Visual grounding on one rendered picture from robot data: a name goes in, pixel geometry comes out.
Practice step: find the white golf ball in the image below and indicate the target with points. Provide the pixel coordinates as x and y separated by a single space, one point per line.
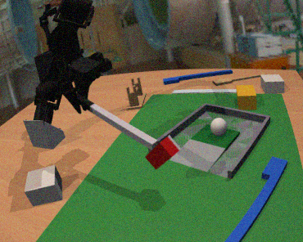
218 126

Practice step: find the red putter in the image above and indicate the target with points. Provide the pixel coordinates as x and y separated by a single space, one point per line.
159 154

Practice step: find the green mat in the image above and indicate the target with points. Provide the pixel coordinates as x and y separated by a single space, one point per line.
124 199

